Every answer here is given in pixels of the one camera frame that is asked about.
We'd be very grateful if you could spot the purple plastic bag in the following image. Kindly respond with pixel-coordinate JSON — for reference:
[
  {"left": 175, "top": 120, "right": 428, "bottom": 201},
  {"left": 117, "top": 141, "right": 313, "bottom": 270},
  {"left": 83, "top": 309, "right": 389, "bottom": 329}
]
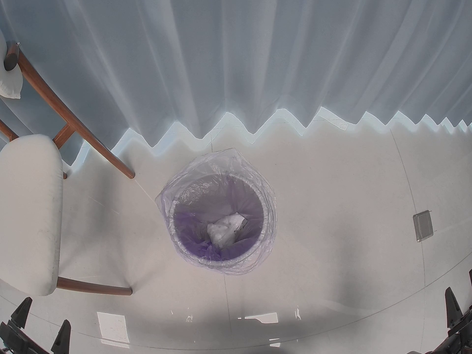
[{"left": 155, "top": 147, "right": 278, "bottom": 276}]

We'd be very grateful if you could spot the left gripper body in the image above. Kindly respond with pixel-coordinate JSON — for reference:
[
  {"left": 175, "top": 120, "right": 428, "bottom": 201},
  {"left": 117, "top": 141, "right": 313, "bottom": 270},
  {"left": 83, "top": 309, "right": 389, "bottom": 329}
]
[{"left": 0, "top": 320, "right": 51, "bottom": 354}]

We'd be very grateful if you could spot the white trash bin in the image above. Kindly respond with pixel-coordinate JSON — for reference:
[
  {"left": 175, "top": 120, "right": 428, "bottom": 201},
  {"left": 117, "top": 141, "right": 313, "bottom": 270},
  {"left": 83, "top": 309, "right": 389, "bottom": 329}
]
[{"left": 168, "top": 173, "right": 268, "bottom": 271}]

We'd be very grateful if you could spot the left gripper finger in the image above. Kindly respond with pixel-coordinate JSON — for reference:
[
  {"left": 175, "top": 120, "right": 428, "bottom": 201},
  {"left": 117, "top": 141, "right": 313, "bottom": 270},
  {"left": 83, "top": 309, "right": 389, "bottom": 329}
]
[
  {"left": 51, "top": 319, "right": 72, "bottom": 354},
  {"left": 10, "top": 296, "right": 34, "bottom": 329}
]

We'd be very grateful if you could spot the white paper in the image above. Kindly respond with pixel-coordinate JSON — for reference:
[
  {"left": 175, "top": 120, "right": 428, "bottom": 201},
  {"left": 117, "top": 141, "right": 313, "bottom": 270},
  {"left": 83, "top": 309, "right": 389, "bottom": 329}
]
[{"left": 206, "top": 212, "right": 247, "bottom": 250}]

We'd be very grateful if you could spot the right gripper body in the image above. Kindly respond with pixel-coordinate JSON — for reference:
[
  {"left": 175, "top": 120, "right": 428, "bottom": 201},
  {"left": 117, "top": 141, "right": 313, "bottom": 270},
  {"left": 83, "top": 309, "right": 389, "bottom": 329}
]
[{"left": 446, "top": 321, "right": 472, "bottom": 346}]

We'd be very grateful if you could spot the white curtain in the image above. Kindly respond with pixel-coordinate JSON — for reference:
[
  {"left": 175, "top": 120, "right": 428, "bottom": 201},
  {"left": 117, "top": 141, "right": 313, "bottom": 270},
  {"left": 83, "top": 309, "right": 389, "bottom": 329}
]
[{"left": 0, "top": 0, "right": 472, "bottom": 178}]

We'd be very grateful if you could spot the wooden chair with white cushions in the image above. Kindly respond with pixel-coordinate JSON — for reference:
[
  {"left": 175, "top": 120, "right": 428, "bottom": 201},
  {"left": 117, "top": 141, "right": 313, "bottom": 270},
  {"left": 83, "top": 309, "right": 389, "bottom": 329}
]
[{"left": 0, "top": 32, "right": 136, "bottom": 297}]

